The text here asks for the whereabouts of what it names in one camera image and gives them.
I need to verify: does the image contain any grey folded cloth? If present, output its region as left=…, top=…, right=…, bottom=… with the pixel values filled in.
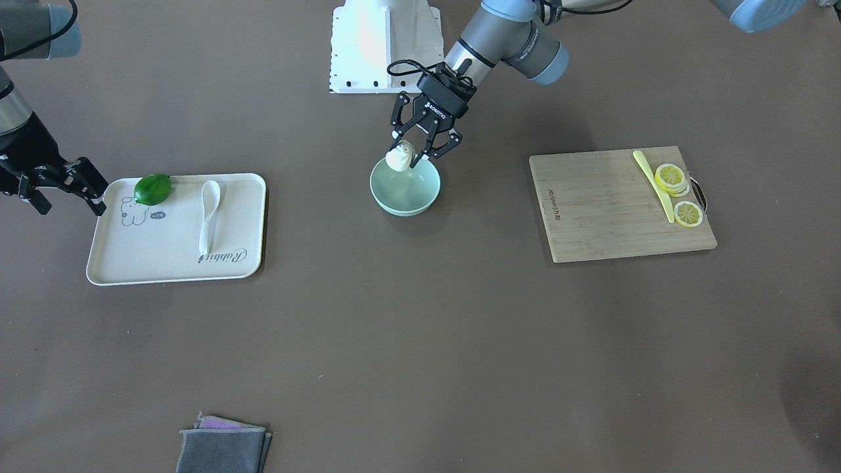
left=176, top=414, right=273, bottom=472

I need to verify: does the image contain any cream rabbit tray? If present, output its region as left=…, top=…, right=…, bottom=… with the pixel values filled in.
left=86, top=173, right=267, bottom=286

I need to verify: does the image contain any stacked lemon slice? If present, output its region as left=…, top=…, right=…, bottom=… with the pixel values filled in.
left=669, top=182, right=691, bottom=198
left=654, top=164, right=686, bottom=191
left=663, top=177, right=690, bottom=198

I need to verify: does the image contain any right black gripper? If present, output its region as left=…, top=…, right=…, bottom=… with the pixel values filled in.
left=1, top=118, right=108, bottom=217

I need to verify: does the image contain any wooden cutting board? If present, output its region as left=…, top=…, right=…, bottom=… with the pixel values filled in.
left=528, top=149, right=717, bottom=263

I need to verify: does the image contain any mint green bowl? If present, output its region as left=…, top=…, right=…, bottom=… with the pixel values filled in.
left=369, top=158, right=442, bottom=217

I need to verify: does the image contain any green lime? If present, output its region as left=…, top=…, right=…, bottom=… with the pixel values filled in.
left=134, top=173, right=172, bottom=206

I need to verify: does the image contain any single lemon slice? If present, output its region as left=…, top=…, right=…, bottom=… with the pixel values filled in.
left=673, top=200, right=705, bottom=228

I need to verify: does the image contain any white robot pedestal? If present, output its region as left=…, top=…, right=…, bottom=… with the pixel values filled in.
left=329, top=1, right=444, bottom=94

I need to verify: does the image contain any bottom stacked lemon slice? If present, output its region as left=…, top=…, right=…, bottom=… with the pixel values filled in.
left=669, top=182, right=691, bottom=198

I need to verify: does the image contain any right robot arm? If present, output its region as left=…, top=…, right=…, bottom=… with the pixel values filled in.
left=1, top=1, right=108, bottom=216

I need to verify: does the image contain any white ceramic spoon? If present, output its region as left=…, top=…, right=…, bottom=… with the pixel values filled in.
left=198, top=180, right=221, bottom=255

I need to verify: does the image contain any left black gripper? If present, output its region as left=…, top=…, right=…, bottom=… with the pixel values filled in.
left=390, top=66, right=477, bottom=168

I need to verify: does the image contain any yellow plastic knife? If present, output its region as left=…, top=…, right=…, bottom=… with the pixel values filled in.
left=633, top=149, right=675, bottom=223

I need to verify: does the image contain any top stacked lemon slice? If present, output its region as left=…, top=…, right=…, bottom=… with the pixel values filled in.
left=654, top=164, right=686, bottom=191

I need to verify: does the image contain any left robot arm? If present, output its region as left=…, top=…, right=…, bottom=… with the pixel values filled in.
left=387, top=1, right=622, bottom=171

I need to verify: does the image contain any middle stacked lemon slice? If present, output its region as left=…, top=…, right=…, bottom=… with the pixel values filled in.
left=663, top=177, right=690, bottom=198

